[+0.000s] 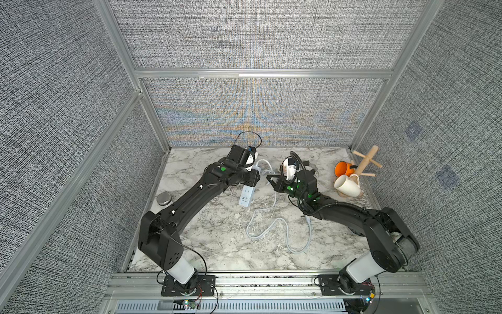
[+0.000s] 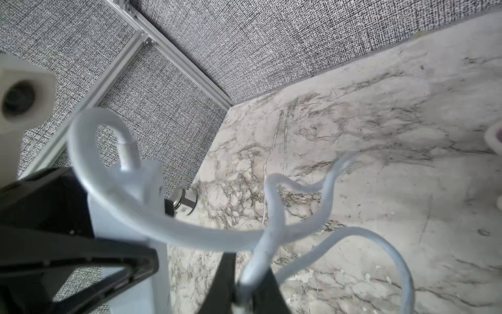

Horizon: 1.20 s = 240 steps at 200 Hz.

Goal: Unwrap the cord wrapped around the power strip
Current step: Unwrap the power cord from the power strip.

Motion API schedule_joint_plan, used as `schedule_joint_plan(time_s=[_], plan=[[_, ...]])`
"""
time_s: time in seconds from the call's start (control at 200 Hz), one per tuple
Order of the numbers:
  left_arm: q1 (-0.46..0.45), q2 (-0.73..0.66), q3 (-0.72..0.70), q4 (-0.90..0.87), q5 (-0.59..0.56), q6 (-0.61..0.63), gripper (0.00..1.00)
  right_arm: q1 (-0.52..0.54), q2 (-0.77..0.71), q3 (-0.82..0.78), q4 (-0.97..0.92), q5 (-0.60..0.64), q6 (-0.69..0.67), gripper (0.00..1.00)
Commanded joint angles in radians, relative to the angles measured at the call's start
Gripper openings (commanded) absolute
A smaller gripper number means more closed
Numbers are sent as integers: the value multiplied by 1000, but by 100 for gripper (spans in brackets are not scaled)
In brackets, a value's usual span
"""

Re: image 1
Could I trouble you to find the light blue power strip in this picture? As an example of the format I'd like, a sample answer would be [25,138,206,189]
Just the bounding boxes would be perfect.
[237,159,313,255]

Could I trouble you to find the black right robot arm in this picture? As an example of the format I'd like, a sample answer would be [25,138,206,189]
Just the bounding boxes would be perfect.
[267,170,420,295]

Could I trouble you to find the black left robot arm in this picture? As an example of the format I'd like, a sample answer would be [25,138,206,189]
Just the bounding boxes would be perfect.
[137,145,260,289]

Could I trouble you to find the orange mug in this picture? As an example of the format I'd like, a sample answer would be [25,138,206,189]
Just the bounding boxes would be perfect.
[334,161,358,177]

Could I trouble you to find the white mug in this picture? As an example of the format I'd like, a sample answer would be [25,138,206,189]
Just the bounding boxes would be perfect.
[334,173,362,198]

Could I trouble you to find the wooden mug tree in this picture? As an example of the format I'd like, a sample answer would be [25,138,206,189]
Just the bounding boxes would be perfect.
[352,145,383,177]

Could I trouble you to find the small metal tin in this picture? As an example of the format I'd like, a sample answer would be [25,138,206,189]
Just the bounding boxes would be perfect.
[156,192,173,207]

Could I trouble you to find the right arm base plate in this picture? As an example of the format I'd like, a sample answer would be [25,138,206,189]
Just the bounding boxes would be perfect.
[313,274,375,298]

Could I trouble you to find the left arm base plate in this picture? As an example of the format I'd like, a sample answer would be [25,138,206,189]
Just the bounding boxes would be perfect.
[161,275,216,298]

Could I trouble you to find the aluminium front rail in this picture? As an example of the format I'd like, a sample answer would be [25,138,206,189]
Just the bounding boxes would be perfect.
[99,270,440,313]

